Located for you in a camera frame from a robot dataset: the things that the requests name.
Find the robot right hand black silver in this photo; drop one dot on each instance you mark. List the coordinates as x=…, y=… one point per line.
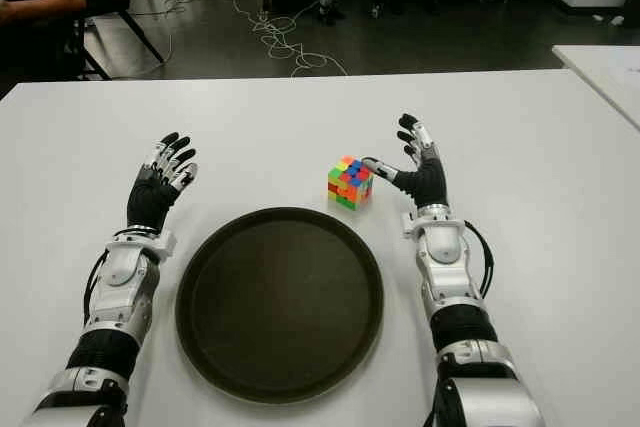
x=427, y=182

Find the robot left hand black silver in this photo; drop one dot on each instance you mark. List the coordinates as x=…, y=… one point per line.
x=147, y=197

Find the multicoloured Rubik's cube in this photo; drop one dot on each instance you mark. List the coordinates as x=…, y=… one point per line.
x=345, y=187

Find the robot right arm silver black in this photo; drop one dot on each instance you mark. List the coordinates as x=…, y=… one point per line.
x=450, y=267

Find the person's bare forearm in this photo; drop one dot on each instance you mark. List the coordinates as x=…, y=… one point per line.
x=45, y=4

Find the robot left arm silver black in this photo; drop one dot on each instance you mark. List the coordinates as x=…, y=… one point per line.
x=120, y=277

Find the round dark brown plate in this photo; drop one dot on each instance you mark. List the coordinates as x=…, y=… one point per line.
x=280, y=297

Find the white side table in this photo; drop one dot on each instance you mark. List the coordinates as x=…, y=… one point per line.
x=605, y=72

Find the small white floor object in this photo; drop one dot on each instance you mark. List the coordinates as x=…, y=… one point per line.
x=618, y=20

